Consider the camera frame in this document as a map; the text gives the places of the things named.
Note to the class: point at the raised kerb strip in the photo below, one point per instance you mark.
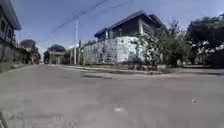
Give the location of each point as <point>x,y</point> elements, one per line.
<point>113,69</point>

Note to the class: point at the distant roofed building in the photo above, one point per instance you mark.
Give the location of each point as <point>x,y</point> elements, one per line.
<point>56,54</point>

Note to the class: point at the grass verge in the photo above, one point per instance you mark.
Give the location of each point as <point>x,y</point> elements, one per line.
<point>8,66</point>

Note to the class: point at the utility pole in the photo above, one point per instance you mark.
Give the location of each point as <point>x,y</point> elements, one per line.
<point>75,40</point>

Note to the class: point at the grey asphalt road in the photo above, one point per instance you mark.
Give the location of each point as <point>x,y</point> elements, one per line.
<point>100,100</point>

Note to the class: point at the large dark tree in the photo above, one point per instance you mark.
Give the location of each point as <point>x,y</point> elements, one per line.
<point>206,36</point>

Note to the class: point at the green tree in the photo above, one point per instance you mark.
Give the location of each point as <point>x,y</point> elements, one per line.
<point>170,46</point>

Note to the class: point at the building with white stone wall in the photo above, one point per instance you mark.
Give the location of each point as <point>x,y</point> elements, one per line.
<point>116,46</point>

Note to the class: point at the dark building with fence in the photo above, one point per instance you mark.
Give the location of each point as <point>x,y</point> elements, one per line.
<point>7,40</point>

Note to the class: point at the distant dark tree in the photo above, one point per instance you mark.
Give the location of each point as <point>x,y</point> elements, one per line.
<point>30,46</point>

